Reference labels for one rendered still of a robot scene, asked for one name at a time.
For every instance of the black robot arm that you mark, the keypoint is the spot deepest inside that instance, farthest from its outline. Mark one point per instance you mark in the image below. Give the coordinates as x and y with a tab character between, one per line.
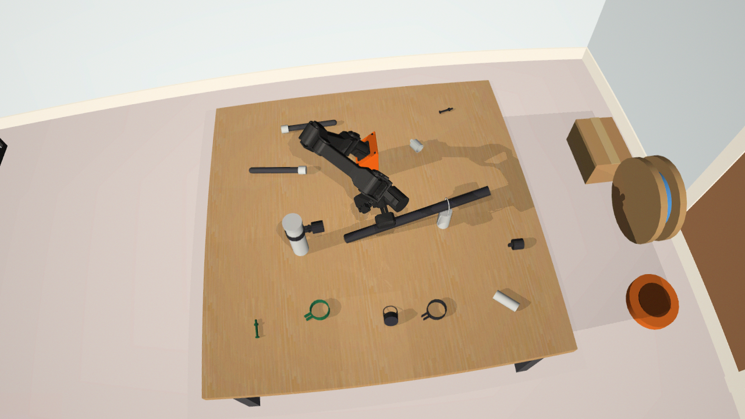
335	148

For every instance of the black faceted cup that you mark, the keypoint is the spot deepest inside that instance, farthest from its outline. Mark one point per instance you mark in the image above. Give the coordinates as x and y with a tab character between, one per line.
316	227

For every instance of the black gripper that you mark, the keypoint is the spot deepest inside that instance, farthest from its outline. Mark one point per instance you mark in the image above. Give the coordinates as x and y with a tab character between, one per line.
386	219

